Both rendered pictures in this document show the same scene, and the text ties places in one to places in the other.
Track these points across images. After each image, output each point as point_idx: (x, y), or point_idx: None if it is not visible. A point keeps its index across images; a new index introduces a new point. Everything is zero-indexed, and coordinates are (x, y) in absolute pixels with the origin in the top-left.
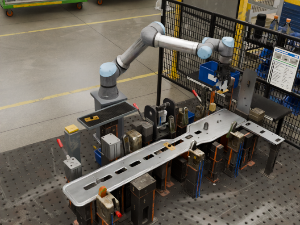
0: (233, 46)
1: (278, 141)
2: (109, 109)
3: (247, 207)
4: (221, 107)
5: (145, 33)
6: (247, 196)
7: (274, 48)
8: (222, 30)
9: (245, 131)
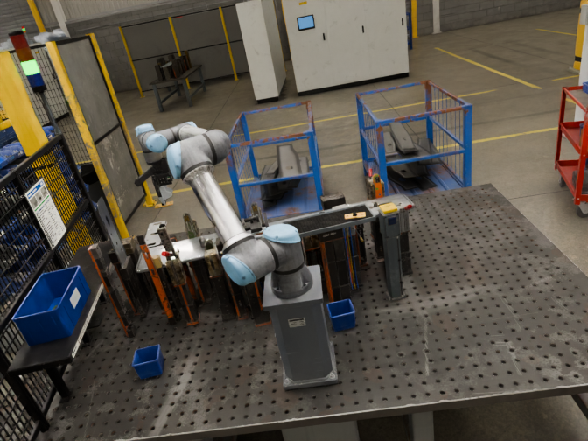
0: (143, 134)
1: (159, 222)
2: (319, 227)
3: None
4: (62, 372)
5: (224, 133)
6: None
7: (26, 197)
8: None
9: None
